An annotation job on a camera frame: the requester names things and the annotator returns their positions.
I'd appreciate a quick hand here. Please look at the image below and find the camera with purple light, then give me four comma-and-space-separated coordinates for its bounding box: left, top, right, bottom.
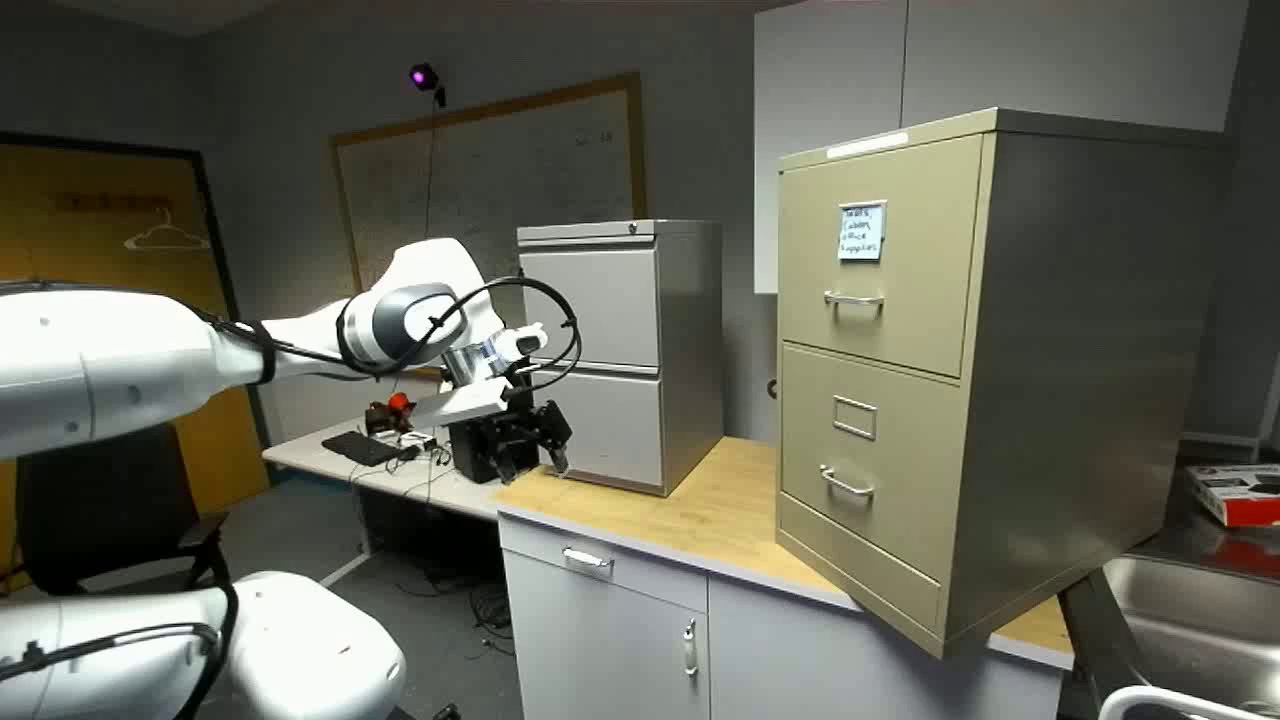
405, 58, 450, 114

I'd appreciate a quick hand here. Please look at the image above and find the beige drawer with label card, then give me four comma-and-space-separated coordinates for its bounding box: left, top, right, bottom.
776, 131, 993, 382

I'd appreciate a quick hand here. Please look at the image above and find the grey cabinet drawer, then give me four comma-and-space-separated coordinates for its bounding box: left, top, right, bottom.
534, 365, 666, 491
516, 244, 664, 382

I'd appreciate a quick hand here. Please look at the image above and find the white base cabinet drawer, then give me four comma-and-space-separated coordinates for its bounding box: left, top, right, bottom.
494, 518, 711, 620

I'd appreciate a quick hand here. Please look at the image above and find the red and white box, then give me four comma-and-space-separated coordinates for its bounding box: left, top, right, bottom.
1185, 458, 1280, 535

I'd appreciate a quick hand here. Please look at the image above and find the wood framed whiteboard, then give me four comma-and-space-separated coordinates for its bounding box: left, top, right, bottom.
329, 70, 651, 326

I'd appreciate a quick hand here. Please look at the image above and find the yellow board with black frame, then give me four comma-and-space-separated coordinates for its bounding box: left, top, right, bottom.
0, 128, 275, 571

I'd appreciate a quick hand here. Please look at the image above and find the stainless steel sink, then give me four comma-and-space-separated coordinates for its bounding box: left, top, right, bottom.
1095, 549, 1280, 718

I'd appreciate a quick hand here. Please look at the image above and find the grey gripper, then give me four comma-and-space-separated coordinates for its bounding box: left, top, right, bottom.
486, 382, 580, 482

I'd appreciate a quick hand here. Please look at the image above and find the beige metal filing cabinet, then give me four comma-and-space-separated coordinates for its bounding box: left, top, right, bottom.
772, 104, 1237, 663

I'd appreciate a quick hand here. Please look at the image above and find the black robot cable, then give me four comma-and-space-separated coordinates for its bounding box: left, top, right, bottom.
210, 273, 587, 401

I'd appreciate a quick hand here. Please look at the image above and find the red small device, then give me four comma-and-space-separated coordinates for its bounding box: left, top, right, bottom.
365, 389, 418, 442

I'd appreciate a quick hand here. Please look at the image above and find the white base cabinet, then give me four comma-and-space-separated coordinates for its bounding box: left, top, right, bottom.
492, 434, 1078, 720

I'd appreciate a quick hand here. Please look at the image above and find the white base cabinet door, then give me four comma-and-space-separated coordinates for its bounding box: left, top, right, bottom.
498, 549, 711, 720

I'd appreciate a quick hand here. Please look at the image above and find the black flat keyboard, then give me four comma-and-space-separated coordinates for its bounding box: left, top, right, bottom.
316, 429, 405, 474

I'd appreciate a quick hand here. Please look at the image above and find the white curved faucet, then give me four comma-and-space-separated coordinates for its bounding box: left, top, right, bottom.
1092, 682, 1272, 720

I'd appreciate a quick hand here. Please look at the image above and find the black office chair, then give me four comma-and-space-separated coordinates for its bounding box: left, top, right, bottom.
12, 426, 231, 600

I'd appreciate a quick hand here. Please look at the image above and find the grey metal filing cabinet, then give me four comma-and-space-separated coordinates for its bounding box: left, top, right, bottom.
512, 217, 732, 500

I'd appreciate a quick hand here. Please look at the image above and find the white coat hanger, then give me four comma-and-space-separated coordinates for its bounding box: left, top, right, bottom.
119, 214, 216, 261

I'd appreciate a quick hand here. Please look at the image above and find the beige drawer with label holder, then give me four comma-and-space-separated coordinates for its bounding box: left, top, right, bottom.
776, 340, 971, 585

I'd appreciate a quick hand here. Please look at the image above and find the white label card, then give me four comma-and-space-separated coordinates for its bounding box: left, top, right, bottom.
833, 195, 890, 269

